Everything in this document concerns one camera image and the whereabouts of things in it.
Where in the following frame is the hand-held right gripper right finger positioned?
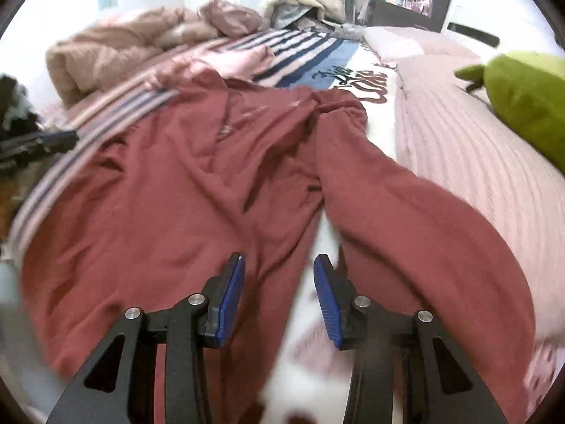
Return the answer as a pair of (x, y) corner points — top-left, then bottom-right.
(313, 254), (508, 424)

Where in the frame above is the pink satin cloth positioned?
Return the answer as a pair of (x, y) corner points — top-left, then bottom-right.
(198, 0), (263, 38)

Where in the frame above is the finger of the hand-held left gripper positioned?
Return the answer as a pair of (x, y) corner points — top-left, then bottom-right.
(0, 130), (78, 173)

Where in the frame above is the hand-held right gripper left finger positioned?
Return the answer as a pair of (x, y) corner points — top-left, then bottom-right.
(46, 253), (246, 424)

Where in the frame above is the green avocado plush toy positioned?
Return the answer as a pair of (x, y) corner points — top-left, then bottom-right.
(454, 53), (565, 173)

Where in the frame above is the red sweatshirt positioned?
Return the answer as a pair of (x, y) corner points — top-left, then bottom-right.
(20, 73), (537, 424)

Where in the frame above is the large pink ribbed pillow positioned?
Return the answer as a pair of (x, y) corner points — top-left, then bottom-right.
(395, 55), (565, 345)

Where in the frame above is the striped printed blanket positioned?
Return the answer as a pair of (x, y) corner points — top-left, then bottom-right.
(9, 26), (402, 424)

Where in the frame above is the small pink garment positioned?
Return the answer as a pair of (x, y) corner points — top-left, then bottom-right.
(145, 46), (274, 87)

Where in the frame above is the beige pink duvet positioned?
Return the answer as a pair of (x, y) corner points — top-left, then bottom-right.
(46, 6), (221, 107)

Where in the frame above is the white headboard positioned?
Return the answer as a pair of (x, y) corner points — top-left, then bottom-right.
(440, 0), (565, 58)

